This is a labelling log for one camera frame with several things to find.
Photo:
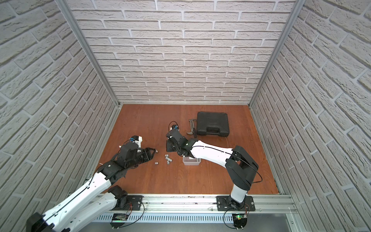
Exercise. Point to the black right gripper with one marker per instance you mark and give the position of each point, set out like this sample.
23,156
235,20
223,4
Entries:
168,146

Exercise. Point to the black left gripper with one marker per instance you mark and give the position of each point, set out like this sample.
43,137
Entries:
144,153

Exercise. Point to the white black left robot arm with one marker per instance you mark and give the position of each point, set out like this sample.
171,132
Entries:
97,196

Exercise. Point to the translucent white storage box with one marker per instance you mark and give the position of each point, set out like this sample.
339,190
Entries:
189,161

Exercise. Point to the grey metal pipe wrench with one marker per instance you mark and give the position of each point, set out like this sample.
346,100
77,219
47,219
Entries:
193,130

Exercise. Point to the black plastic tool case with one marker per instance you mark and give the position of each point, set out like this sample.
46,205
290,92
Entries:
213,123

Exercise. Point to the left small circuit board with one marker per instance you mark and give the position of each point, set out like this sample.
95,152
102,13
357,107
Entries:
119,217

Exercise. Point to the small circuit board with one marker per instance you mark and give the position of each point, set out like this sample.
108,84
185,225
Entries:
119,217
239,221

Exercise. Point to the right small circuit board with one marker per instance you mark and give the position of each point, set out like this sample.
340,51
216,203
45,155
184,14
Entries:
239,221

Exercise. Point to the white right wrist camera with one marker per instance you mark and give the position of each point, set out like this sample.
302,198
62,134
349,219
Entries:
175,127

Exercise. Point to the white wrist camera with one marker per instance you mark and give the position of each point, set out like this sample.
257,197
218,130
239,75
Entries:
175,127
136,139

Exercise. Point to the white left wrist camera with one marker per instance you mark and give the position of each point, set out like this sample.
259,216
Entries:
136,139

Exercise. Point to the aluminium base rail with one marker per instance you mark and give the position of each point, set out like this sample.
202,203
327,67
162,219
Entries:
211,203

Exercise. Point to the white slotted cable duct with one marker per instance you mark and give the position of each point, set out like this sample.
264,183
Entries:
218,217

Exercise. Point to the aluminium left corner post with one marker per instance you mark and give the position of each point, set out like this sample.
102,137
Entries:
67,13

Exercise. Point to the aluminium corner post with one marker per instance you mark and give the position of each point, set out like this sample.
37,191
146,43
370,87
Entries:
278,47
67,13

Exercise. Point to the aluminium right corner post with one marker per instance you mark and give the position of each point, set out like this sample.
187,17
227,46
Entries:
278,47

